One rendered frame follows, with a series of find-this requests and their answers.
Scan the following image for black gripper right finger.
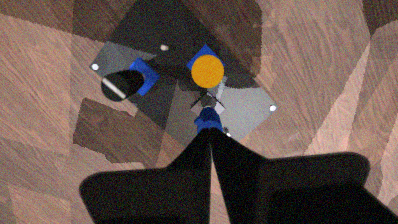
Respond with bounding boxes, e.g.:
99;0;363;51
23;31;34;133
210;127;371;224

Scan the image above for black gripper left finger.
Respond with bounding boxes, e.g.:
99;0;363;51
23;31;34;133
79;128;212;224

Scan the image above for grey circuit board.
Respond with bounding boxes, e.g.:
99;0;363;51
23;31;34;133
89;0;279;148

